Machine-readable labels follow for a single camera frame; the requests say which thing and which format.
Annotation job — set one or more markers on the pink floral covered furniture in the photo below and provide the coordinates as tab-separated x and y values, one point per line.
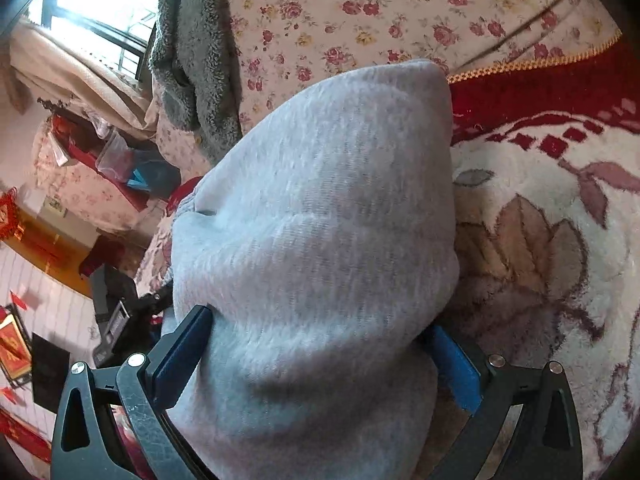
75	185

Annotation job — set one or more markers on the grey pants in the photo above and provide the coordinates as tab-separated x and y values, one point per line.
320	210

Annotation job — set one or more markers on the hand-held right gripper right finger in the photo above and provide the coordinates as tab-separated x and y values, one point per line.
457	370

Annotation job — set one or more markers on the teal plastic bag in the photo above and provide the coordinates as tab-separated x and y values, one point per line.
152	177

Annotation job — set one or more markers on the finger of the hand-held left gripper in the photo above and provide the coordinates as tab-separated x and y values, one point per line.
157	299

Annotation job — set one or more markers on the clear plastic container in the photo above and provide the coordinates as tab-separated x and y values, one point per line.
114	157

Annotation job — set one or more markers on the red wall banner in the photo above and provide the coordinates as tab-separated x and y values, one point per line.
22	435

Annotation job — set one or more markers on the red and gold wall picture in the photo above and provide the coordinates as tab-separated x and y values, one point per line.
12	347

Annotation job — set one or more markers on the dark red cloth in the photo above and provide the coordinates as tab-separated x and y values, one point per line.
107	257

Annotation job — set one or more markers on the beige curtain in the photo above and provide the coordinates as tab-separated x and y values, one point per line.
75	75

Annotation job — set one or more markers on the red and white plush blanket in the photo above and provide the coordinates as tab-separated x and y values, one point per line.
550	260

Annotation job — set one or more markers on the black wall panel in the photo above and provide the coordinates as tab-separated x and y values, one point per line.
50	372

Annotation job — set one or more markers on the red knot wall ornament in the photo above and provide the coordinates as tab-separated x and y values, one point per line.
10	212

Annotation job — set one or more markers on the orange wooden door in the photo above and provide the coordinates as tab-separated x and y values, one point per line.
45	247

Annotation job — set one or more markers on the grey fleece jacket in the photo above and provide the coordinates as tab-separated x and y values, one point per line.
200	60

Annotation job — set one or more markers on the pink floral quilt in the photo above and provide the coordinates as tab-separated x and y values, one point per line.
350	10

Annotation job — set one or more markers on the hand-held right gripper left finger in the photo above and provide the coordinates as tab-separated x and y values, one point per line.
180	355

